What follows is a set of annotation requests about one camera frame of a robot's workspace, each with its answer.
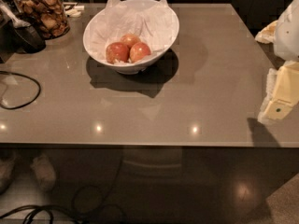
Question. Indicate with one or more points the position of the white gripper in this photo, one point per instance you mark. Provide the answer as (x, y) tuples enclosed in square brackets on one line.
[(288, 32)]

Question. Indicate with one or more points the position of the red apple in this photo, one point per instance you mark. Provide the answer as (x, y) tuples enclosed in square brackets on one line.
[(130, 39), (138, 51), (117, 52)]

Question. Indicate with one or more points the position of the white paper bowl liner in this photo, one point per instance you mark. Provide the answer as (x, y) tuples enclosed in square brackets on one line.
[(146, 22)]

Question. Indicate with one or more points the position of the white ceramic bowl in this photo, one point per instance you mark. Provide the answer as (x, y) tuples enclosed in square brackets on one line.
[(130, 66)]

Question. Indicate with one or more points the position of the small white items on table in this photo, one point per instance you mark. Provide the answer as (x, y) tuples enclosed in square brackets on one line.
[(73, 11)]

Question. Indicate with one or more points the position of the glass jar of dried chips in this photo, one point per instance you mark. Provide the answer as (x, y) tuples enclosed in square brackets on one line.
[(48, 16)]

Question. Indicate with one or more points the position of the black appliance with handle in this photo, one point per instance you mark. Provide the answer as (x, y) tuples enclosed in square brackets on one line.
[(24, 34)]

